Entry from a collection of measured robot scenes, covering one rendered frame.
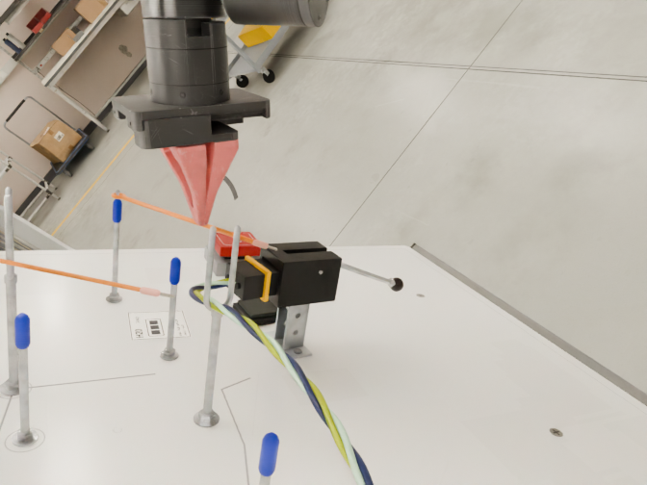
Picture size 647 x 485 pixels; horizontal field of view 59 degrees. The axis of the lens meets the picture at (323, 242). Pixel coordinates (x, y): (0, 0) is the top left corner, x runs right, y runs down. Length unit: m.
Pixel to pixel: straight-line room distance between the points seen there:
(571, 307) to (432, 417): 1.30
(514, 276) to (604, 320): 0.32
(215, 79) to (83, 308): 0.25
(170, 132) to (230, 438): 0.21
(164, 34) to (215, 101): 0.05
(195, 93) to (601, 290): 1.45
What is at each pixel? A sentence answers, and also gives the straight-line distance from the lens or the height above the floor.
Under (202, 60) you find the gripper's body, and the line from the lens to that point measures 0.41.
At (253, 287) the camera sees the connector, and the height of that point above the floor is 1.18.
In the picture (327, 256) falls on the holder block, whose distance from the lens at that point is 0.47.
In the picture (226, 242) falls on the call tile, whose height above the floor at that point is 1.13.
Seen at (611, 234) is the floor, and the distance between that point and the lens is 1.82.
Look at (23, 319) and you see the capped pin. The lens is 0.36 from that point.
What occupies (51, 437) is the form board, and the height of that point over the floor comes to 1.25.
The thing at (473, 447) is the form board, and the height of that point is 1.03.
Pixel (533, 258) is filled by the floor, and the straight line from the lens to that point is 1.87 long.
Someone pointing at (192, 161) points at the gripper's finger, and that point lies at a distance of 0.42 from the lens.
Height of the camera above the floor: 1.40
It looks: 33 degrees down
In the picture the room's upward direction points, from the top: 50 degrees counter-clockwise
